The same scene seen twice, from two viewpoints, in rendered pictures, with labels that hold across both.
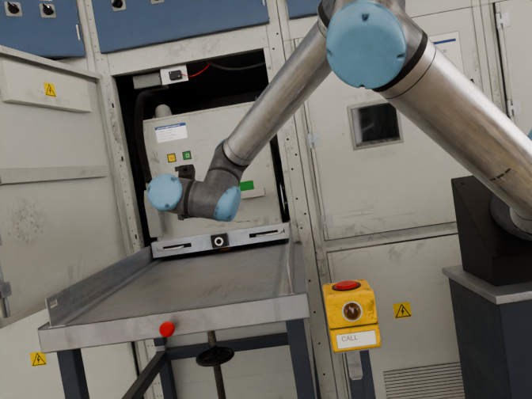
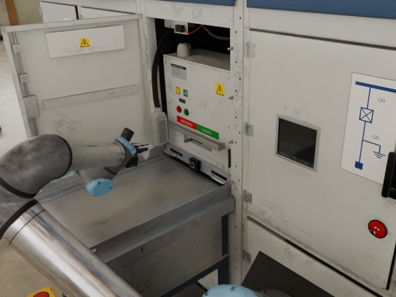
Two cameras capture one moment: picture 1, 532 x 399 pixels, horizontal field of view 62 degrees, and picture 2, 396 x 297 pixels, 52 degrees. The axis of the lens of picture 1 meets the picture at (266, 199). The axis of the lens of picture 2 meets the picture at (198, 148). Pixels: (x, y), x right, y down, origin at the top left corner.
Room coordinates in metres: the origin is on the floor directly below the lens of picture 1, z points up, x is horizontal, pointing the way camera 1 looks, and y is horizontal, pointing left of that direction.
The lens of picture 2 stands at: (0.51, -1.12, 1.80)
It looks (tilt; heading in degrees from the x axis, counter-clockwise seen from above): 25 degrees down; 48
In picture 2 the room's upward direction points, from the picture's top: 2 degrees counter-clockwise
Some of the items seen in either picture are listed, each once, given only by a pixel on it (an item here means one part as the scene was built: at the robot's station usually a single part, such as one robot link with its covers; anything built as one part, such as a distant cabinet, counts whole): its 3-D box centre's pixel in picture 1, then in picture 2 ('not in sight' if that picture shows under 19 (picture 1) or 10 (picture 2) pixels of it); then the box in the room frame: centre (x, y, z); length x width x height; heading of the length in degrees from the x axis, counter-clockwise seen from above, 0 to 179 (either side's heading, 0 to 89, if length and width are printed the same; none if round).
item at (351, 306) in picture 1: (352, 312); not in sight; (0.70, -0.11, 0.87); 0.03 x 0.01 x 0.03; 86
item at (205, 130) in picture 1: (209, 174); (195, 114); (1.69, 0.20, 1.15); 0.48 x 0.01 x 0.48; 86
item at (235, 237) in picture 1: (221, 239); (200, 161); (1.70, 0.20, 0.89); 0.54 x 0.05 x 0.06; 86
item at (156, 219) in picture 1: (155, 212); (160, 127); (1.63, 0.41, 1.04); 0.08 x 0.05 x 0.17; 176
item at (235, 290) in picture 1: (203, 284); (132, 204); (1.31, 0.23, 0.82); 0.68 x 0.62 x 0.06; 176
